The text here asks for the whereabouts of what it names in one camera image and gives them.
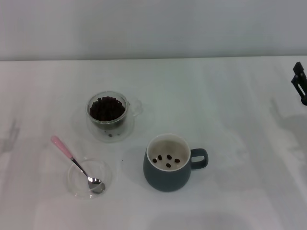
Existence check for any dark teal ceramic mug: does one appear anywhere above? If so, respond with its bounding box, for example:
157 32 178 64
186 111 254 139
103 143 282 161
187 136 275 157
143 133 209 192

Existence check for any pink-handled metal spoon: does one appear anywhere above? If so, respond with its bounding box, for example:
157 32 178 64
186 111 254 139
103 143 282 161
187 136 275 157
50 136 106 194

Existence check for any coffee bean pile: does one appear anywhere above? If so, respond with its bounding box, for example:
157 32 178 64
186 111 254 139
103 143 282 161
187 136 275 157
89 95 126 122

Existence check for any double-walled glass cup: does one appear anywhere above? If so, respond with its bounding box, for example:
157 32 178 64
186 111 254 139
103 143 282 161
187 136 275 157
86 91 143 144

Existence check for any clear glass saucer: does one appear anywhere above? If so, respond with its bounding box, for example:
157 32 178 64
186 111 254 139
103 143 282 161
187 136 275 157
67 157 113 199

